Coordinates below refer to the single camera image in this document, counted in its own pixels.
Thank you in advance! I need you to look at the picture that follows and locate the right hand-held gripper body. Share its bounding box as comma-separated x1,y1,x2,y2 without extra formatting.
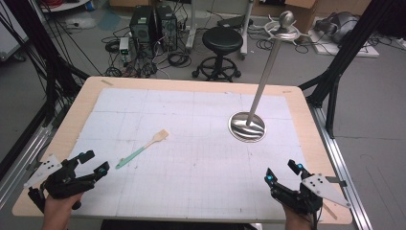
270,173,352,216

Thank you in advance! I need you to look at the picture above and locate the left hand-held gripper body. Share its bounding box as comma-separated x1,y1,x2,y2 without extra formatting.
23,153,97,214

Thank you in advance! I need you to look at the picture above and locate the wooden spatula with green handle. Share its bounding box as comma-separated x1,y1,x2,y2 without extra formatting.
115,128,169,170

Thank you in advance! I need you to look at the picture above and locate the silver metal utensil stand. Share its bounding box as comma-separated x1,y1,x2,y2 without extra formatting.
227,10,310,144

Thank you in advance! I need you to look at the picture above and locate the person's left hand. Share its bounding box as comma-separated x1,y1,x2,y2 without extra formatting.
41,191,85,230

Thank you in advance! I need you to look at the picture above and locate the person's right hand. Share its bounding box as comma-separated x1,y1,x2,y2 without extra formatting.
282,204,315,230

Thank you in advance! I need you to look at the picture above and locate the white grid mat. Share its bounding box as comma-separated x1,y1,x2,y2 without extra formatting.
59,87,324,222

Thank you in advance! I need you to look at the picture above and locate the small white power box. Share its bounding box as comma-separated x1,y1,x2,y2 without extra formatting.
119,36,130,62

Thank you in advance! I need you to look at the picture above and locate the black round stool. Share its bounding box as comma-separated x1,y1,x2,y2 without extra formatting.
192,26,244,82

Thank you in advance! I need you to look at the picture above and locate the black computer tower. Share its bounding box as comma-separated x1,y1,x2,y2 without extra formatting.
128,5,158,52
155,4,178,53

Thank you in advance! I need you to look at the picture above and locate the grey helmet device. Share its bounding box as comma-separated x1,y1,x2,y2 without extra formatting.
314,11,360,44

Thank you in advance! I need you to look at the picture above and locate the cardboard box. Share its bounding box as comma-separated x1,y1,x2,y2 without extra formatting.
283,0,320,35

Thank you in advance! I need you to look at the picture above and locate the white metal stand leg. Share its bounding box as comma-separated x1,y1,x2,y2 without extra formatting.
185,0,197,53

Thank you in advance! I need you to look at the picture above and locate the aluminium rail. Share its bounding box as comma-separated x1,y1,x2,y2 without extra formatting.
0,124,54,209
307,103,373,230

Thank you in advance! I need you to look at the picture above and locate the black metal frame stand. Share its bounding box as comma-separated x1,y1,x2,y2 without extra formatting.
3,0,91,126
298,0,396,140

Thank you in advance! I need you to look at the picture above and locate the tangle of black floor cables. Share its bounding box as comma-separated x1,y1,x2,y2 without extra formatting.
101,25,192,79

